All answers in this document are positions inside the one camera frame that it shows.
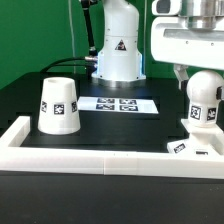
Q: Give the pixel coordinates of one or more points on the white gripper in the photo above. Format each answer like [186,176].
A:
[173,42]

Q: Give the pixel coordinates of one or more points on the white lamp bulb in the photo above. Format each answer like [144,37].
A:
[203,104]

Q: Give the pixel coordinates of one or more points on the white lamp base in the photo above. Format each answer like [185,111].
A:
[207,141]

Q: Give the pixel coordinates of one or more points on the white conical lamp shade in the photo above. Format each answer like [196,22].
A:
[59,113]

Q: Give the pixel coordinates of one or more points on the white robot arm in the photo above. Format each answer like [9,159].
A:
[119,61]

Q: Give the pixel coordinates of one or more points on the white marker sheet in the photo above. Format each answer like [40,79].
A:
[124,105]

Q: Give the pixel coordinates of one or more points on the white U-shaped fence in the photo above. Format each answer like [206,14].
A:
[15,157]

